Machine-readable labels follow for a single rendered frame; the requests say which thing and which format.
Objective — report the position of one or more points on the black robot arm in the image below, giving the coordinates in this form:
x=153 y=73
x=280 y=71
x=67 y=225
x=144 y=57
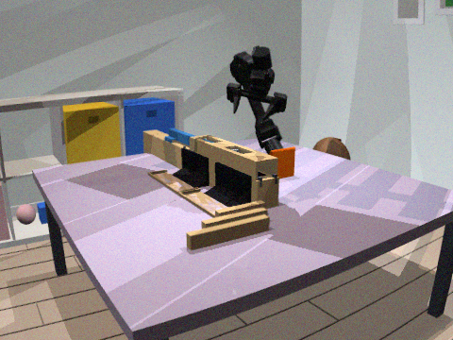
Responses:
x=256 y=69

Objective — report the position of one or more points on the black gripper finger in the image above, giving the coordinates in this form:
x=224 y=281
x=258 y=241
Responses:
x=274 y=107
x=235 y=98

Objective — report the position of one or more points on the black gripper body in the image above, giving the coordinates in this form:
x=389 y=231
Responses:
x=258 y=94

